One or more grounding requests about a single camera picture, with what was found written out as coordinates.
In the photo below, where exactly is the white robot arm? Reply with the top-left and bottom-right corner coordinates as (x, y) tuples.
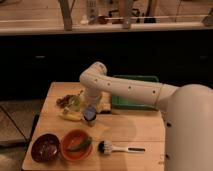
(79, 62), (213, 171)

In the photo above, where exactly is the metal cup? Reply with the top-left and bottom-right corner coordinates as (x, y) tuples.
(86, 119), (96, 127)

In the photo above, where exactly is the wooden block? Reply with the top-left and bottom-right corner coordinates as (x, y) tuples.
(100, 92), (111, 113)

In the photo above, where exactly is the green plastic tray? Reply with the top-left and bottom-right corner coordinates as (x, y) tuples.
(111, 75), (159, 110)

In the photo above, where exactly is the green pear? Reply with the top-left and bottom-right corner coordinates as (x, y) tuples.
(68, 95), (80, 111)

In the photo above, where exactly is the yellow banana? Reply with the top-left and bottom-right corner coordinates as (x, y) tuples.
(59, 114), (81, 122)

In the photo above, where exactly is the green pepper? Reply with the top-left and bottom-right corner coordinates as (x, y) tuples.
(68, 136), (92, 152)

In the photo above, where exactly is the orange bowl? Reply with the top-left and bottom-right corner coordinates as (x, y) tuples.
(60, 129), (92, 162)

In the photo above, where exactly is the dark purple bowl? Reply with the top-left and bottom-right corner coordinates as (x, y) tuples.
(31, 133), (60, 163)

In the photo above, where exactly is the dish brush white handle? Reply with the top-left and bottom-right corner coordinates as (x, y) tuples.
(98, 140), (145, 155)

